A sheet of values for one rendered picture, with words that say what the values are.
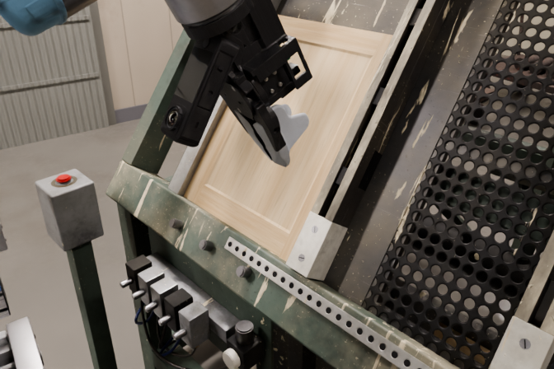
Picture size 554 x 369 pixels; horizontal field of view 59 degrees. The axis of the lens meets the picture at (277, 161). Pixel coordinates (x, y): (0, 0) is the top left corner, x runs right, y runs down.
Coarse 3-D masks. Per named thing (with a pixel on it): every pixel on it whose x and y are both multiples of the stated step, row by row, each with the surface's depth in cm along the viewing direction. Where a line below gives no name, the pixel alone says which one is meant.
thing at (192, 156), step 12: (276, 0) 136; (216, 108) 134; (216, 120) 135; (204, 132) 134; (204, 144) 134; (192, 156) 134; (180, 168) 136; (192, 168) 134; (180, 180) 134; (180, 192) 134
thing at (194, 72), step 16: (208, 48) 47; (224, 48) 47; (192, 64) 49; (208, 64) 47; (224, 64) 47; (192, 80) 48; (208, 80) 47; (224, 80) 48; (176, 96) 49; (192, 96) 47; (208, 96) 47; (176, 112) 48; (192, 112) 47; (208, 112) 48; (176, 128) 48; (192, 128) 47; (192, 144) 48
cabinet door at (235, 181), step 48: (336, 48) 118; (384, 48) 110; (288, 96) 123; (336, 96) 114; (240, 144) 128; (336, 144) 110; (192, 192) 133; (240, 192) 123; (288, 192) 115; (288, 240) 110
